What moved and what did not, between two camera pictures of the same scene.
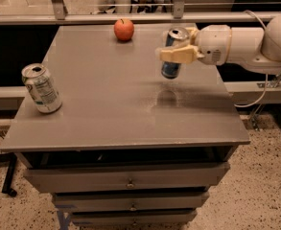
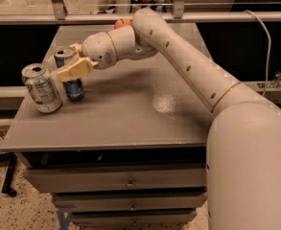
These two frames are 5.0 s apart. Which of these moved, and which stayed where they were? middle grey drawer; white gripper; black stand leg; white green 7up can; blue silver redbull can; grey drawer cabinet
Moved: white gripper; blue silver redbull can
Stayed: black stand leg; middle grey drawer; grey drawer cabinet; white green 7up can
